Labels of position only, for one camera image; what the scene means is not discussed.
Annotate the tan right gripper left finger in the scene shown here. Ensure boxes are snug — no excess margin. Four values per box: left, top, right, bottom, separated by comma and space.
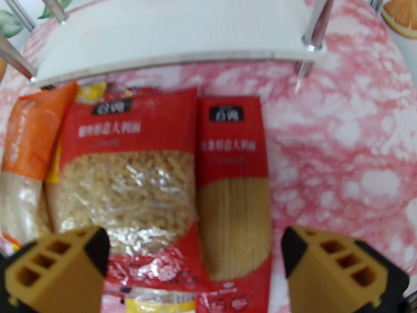
5, 226, 109, 313

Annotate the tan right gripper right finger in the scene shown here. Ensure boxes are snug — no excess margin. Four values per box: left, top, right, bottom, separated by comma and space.
282, 225, 409, 313

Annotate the red fusilli pasta bag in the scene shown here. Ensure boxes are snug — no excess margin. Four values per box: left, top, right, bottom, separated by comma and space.
52, 87, 214, 307

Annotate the orange macaroni pasta bag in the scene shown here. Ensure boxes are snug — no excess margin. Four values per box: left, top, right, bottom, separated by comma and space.
0, 81, 78, 248

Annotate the red spaghetti pack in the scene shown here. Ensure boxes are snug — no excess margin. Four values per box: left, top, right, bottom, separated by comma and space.
195, 96, 273, 313

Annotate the yellow PASTATIME spaghetti pack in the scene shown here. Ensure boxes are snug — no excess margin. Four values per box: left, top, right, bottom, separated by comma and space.
42, 82, 197, 313

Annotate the white two-tier chrome-leg shelf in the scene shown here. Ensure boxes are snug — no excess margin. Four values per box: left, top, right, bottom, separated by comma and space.
0, 0, 393, 89

